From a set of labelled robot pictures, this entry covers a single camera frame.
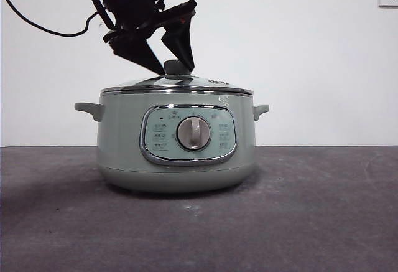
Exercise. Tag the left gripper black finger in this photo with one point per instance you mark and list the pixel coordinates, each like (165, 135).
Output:
(182, 43)
(136, 51)

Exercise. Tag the glass lid with green knob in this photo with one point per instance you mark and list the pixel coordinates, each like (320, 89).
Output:
(174, 66)

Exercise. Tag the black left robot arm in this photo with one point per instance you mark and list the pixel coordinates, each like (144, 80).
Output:
(127, 1)

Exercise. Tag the green electric cooking pot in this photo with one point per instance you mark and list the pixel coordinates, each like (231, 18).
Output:
(124, 147)

